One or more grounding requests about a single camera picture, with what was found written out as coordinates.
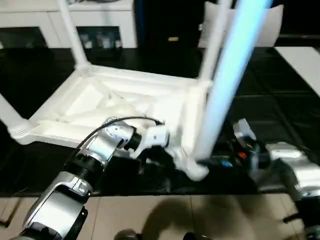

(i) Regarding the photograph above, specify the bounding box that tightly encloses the white plastic table top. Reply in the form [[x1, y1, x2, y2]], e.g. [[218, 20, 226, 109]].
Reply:
[[9, 65, 211, 183]]

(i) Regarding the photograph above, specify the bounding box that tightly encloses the white cabinet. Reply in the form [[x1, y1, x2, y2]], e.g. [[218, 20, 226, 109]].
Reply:
[[0, 0, 139, 50]]

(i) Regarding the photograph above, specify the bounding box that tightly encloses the white plastic table leg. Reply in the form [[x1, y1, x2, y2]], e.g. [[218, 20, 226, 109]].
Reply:
[[55, 0, 93, 73], [0, 91, 31, 146], [196, 0, 233, 86], [195, 0, 274, 166]]

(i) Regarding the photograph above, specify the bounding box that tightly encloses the dark blue cabinet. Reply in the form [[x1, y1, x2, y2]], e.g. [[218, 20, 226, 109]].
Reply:
[[134, 0, 209, 49]]

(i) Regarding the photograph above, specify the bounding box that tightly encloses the black bar red light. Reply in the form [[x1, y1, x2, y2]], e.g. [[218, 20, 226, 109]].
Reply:
[[281, 34, 320, 40]]

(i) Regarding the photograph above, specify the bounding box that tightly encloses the white board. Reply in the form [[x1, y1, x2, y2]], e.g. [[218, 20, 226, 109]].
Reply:
[[274, 46, 320, 98]]

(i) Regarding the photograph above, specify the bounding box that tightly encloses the black mat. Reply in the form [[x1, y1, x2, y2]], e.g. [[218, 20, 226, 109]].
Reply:
[[0, 46, 320, 199]]

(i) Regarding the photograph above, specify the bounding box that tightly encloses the grey cushion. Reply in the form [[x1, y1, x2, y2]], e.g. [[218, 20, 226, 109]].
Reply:
[[198, 1, 285, 49]]

